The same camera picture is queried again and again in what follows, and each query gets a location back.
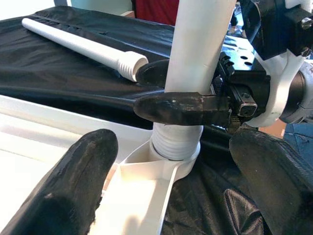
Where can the white plastic table leg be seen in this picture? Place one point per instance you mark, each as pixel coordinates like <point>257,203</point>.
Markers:
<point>73,41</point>
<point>195,49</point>

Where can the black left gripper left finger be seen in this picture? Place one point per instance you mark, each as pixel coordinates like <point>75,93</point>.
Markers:
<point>68,191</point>

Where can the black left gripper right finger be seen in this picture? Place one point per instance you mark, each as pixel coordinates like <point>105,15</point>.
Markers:
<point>276,178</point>

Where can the black shiny tablecloth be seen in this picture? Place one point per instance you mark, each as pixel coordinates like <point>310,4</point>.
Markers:
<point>61,73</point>

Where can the red fabric item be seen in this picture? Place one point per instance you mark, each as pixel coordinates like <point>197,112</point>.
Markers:
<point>156,9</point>

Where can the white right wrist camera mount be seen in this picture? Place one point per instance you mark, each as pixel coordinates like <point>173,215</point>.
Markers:
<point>281,71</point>

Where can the white plastic table top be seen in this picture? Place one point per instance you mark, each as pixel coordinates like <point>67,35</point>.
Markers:
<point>137,195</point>

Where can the blue denim fabric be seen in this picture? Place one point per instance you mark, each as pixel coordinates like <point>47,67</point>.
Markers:
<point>299,139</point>

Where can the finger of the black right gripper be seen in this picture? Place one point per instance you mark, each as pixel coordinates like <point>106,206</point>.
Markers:
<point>171,109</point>
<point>154,73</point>

